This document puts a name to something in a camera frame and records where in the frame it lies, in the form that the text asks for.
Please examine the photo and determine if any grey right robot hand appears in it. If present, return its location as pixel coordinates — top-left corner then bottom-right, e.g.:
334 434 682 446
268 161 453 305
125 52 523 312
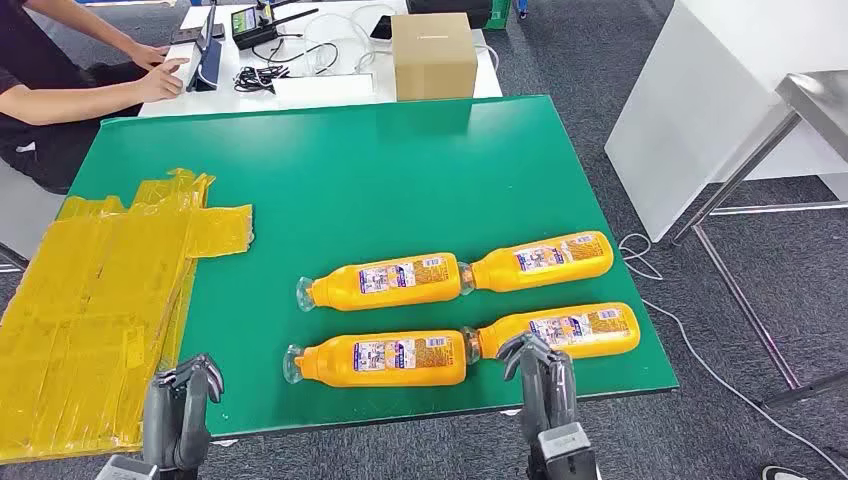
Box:
496 331 578 444

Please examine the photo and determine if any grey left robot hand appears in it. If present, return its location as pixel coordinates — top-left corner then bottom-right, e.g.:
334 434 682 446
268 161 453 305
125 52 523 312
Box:
141 353 226 473

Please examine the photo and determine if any orange detergent bottle clear cap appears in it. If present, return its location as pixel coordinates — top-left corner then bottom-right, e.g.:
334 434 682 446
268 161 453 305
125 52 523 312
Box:
458 230 616 297
463 302 643 367
296 252 464 313
282 329 469 389

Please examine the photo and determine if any yellow taped flattened cardboard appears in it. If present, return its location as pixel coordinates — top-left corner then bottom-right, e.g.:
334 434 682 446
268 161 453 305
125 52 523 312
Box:
0 168 255 465

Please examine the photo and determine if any person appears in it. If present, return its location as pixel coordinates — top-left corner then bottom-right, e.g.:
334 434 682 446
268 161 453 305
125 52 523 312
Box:
0 0 191 196

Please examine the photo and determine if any white cabinet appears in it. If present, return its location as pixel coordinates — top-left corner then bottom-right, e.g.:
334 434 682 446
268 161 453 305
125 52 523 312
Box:
604 0 848 243

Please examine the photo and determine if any person's right hand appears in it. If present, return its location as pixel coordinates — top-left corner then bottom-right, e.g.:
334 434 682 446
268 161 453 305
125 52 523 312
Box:
135 57 191 105

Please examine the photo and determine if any person's hand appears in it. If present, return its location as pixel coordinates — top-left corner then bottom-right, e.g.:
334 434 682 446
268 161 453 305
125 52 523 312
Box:
127 42 172 72
135 57 191 105

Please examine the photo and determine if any tablet in dark case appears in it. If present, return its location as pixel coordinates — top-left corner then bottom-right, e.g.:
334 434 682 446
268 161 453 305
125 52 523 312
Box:
187 3 224 93

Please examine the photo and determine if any brown cardboard box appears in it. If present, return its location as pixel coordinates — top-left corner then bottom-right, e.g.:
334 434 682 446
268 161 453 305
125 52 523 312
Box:
390 12 480 103

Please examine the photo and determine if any white flat box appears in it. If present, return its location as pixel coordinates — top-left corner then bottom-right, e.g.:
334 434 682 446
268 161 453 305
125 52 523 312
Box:
271 72 377 111

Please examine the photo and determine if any person's left hand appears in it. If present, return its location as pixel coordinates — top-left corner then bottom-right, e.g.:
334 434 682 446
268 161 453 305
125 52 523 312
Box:
127 42 172 72

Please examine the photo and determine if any green plastic crate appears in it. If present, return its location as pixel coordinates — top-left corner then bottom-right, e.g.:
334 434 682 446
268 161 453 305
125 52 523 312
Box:
483 0 513 31

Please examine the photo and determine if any dark handheld phone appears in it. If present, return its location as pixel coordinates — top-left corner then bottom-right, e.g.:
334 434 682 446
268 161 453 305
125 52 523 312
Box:
170 23 227 46

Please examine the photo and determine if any black remote controller with antennas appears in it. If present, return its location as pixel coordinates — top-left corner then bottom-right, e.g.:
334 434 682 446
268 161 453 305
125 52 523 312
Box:
230 1 321 52

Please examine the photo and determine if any black carrying case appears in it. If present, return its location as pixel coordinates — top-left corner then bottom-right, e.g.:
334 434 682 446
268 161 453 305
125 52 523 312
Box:
405 0 493 30

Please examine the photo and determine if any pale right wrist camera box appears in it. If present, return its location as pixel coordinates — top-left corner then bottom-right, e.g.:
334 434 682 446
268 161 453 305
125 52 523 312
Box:
535 423 602 480

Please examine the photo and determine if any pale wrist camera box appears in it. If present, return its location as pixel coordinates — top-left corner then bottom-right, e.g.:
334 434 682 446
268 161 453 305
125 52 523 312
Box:
535 423 602 480
95 454 160 480

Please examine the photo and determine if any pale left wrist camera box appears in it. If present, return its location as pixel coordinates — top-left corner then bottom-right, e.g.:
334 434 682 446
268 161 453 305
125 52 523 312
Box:
95 454 160 480

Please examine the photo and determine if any white floor cable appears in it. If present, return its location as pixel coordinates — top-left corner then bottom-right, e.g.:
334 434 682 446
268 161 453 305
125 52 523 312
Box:
617 233 848 475

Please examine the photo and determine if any black cable bundle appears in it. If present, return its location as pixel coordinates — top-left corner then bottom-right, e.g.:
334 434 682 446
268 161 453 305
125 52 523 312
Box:
233 64 293 95

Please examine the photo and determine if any black looped desk cable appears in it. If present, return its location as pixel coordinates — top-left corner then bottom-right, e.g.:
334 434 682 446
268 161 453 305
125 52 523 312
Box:
251 36 340 75

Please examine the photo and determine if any white desk cable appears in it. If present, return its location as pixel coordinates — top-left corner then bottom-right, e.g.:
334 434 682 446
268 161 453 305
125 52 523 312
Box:
301 3 399 76

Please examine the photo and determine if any steel frame table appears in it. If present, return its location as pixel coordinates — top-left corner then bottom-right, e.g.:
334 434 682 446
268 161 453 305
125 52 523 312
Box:
670 69 848 409

